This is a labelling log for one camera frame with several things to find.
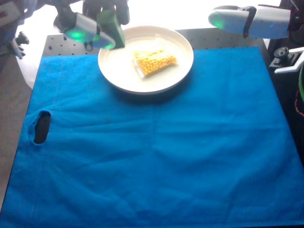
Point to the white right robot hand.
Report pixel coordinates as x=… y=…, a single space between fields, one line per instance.
x=237 y=20

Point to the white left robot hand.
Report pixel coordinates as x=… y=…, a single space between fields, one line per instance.
x=85 y=26

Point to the green block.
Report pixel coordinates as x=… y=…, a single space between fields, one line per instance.
x=111 y=28

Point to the clear packet of yellow corn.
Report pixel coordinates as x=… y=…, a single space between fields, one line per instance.
x=154 y=63

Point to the white round plate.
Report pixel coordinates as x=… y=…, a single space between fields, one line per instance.
x=114 y=71

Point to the blue cloth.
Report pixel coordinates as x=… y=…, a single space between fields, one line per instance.
x=152 y=154

